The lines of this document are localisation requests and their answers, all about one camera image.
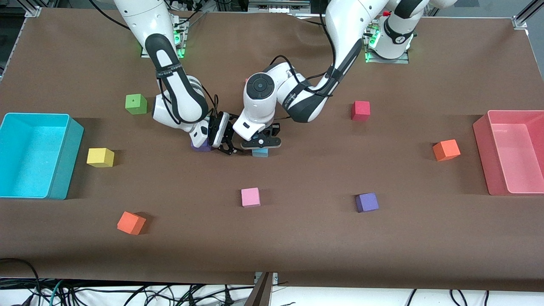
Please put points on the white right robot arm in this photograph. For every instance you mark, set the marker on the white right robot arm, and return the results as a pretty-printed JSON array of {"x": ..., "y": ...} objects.
[{"x": 140, "y": 17}]

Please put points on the metal table edge bracket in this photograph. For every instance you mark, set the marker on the metal table edge bracket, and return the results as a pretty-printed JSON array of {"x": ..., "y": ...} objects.
[{"x": 261, "y": 293}]

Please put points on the aluminium frame rail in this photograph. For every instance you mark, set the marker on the aluminium frame rail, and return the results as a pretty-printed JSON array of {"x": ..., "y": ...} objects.
[{"x": 276, "y": 7}]

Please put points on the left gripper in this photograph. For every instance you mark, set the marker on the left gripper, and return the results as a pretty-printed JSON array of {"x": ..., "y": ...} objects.
[{"x": 268, "y": 131}]

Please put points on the light pink foam block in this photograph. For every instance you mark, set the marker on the light pink foam block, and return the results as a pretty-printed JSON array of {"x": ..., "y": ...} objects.
[{"x": 250, "y": 197}]

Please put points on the yellow foam block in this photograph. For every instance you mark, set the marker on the yellow foam block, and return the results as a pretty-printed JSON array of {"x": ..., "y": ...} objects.
[{"x": 100, "y": 156}]

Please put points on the blue plastic bin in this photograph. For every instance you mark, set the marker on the blue plastic bin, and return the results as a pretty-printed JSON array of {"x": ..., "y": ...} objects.
[{"x": 29, "y": 157}]

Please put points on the pink plastic bin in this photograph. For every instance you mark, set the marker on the pink plastic bin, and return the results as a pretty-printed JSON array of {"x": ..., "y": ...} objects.
[{"x": 514, "y": 153}]

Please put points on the purple foam block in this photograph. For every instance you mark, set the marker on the purple foam block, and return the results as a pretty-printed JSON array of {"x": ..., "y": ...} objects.
[
  {"x": 202, "y": 148},
  {"x": 366, "y": 202}
]

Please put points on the brown table cover sheet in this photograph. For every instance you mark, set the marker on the brown table cover sheet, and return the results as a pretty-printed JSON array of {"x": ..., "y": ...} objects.
[{"x": 297, "y": 238}]

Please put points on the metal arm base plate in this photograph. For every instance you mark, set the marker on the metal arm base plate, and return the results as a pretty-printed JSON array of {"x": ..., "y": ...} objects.
[
  {"x": 386, "y": 60},
  {"x": 183, "y": 34}
]

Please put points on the green foam block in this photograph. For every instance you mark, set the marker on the green foam block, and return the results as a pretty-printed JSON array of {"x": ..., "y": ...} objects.
[{"x": 135, "y": 104}]

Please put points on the orange foam block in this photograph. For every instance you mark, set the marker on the orange foam block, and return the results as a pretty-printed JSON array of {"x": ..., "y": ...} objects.
[
  {"x": 129, "y": 223},
  {"x": 446, "y": 150}
]

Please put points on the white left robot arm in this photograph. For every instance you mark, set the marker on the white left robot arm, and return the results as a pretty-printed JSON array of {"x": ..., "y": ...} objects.
[{"x": 352, "y": 25}]

